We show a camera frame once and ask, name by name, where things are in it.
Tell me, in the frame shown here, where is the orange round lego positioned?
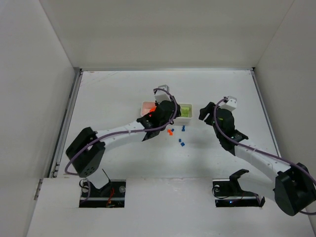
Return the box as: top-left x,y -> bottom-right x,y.
149,106 -> 156,117

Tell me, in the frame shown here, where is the green 2x4 lego brick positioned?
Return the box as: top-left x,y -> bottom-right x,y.
181,106 -> 190,118

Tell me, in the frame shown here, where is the small orange lego pair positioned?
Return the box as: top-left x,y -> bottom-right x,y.
167,129 -> 173,136

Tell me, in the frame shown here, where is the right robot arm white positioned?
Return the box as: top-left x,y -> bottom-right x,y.
198,97 -> 316,216

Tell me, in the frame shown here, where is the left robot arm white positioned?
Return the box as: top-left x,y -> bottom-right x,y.
65,100 -> 181,190

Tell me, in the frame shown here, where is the white three-compartment tray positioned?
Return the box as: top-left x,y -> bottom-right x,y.
140,101 -> 193,125

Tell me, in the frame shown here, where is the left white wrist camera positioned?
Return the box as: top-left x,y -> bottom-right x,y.
154,84 -> 170,104

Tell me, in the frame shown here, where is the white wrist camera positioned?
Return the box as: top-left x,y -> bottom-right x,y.
154,84 -> 170,104
220,96 -> 237,112

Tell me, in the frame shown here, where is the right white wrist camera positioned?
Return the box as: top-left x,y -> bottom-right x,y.
220,96 -> 237,112

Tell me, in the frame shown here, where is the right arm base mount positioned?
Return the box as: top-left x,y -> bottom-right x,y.
211,169 -> 266,208

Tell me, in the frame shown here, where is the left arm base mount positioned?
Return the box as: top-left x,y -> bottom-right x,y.
79,169 -> 126,208

